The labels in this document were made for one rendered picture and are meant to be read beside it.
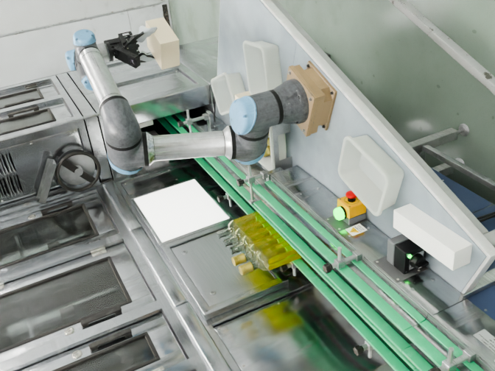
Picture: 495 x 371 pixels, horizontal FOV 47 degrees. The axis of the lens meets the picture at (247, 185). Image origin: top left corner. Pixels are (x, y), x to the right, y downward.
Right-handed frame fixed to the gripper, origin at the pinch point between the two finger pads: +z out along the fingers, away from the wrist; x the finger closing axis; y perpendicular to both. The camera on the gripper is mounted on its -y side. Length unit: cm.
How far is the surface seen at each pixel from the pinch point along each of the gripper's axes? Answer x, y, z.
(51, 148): 63, 24, -48
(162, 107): 57, 25, 8
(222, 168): 50, -29, 16
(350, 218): 10, -97, 29
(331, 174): 14, -76, 36
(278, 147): 23, -49, 30
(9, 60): 189, 269, -45
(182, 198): 70, -23, -1
